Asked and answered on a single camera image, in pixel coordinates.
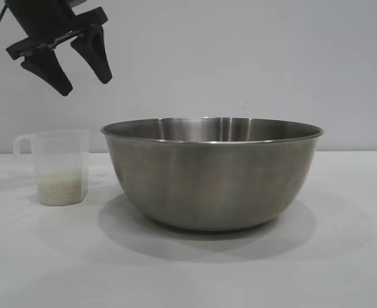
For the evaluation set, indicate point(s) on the translucent plastic measuring cup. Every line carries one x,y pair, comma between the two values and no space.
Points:
61,150

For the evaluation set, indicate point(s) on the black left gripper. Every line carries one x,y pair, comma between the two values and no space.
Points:
47,22

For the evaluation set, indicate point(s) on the white raw rice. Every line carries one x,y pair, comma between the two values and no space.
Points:
59,189

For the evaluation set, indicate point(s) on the stainless steel mixing bowl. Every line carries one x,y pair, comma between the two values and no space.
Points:
211,179

